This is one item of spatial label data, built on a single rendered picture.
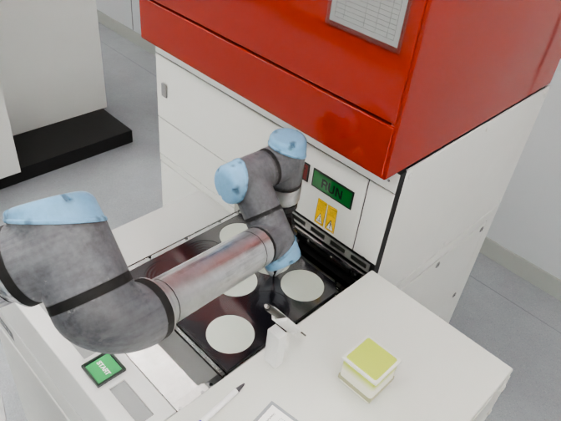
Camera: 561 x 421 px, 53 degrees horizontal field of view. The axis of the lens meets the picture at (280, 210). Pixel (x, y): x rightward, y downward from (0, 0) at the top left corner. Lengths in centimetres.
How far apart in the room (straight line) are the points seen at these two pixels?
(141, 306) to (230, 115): 76
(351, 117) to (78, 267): 58
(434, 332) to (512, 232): 174
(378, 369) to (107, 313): 48
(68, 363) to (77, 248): 38
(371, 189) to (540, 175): 161
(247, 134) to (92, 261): 74
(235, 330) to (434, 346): 40
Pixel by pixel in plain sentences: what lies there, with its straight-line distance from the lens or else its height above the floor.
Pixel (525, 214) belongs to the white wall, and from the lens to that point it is 282.
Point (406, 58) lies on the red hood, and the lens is 98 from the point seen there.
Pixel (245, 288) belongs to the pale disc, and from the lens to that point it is 127.
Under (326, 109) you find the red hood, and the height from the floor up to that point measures 131.
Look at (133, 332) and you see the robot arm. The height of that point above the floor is 122.
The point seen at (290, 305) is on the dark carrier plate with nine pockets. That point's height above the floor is 90.
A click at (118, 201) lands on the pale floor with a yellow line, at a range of 299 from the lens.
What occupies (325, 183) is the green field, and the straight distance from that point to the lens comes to 126.
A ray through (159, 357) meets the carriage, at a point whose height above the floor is 88.
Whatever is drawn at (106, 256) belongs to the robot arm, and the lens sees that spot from 76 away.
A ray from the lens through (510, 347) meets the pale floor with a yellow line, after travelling 262.
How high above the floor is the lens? 182
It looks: 38 degrees down
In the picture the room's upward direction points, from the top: 7 degrees clockwise
